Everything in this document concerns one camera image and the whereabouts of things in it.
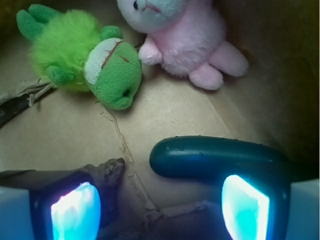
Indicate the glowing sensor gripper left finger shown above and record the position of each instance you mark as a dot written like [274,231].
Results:
[49,205]

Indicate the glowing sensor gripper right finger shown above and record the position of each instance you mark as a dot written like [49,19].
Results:
[265,210]

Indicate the brown rock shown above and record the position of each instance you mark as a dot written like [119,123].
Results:
[107,178]

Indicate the dark green toy cucumber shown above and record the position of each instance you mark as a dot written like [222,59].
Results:
[207,157]

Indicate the brown paper bag tray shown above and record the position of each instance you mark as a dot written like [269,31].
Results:
[275,104]

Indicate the green plush frog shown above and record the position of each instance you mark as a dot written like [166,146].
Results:
[74,53]

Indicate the pink plush bunny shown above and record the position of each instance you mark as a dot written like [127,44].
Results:
[187,38]

